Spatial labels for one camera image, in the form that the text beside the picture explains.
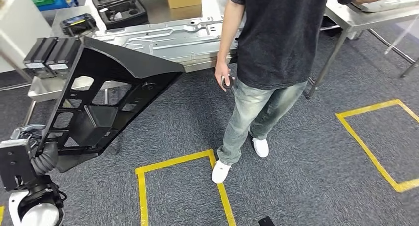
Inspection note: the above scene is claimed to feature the open black tool case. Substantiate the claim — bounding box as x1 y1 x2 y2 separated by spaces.
91 0 150 30

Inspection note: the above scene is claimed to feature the person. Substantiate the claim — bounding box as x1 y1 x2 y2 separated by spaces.
211 0 419 185

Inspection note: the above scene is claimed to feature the long black plastic part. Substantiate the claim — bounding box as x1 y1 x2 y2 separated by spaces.
34 37 186 174

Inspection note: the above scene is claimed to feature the white cabinet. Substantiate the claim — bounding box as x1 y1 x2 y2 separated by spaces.
0 0 53 74

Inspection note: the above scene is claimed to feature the person's right hand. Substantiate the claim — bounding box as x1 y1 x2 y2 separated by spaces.
214 61 235 93

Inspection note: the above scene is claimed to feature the stainless steel table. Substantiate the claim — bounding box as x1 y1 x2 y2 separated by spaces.
304 0 419 99

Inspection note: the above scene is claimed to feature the large stamped metal panel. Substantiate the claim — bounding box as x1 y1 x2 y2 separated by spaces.
93 16 245 73

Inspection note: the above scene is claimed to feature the black robot body piece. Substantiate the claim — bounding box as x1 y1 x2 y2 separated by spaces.
257 216 276 226

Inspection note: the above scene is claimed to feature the black handheld terminal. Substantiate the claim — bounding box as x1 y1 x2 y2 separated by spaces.
60 13 99 38

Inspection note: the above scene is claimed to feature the stainless steel workbench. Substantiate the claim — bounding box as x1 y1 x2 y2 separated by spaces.
22 0 250 155

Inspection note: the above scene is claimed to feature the black tape roll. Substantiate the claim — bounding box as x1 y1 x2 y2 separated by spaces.
222 75 235 90

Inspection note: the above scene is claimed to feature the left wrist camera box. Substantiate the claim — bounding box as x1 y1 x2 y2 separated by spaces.
0 139 37 192

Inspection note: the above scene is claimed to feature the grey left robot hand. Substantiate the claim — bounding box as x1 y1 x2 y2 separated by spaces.
11 123 48 143

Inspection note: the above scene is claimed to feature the black ribbed box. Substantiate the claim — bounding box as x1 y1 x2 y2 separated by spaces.
45 38 83 78
23 37 59 78

